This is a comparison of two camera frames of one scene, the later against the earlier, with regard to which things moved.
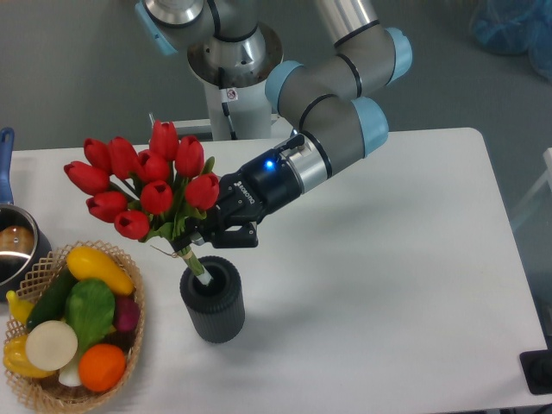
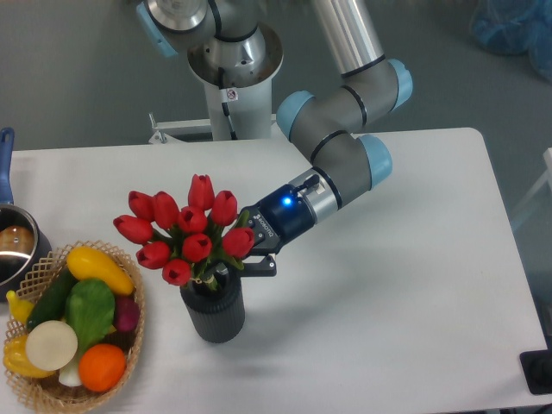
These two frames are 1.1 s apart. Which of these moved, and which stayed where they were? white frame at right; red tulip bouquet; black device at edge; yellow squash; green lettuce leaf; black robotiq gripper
Moved: red tulip bouquet; black robotiq gripper
Stayed: black device at edge; white frame at right; yellow squash; green lettuce leaf
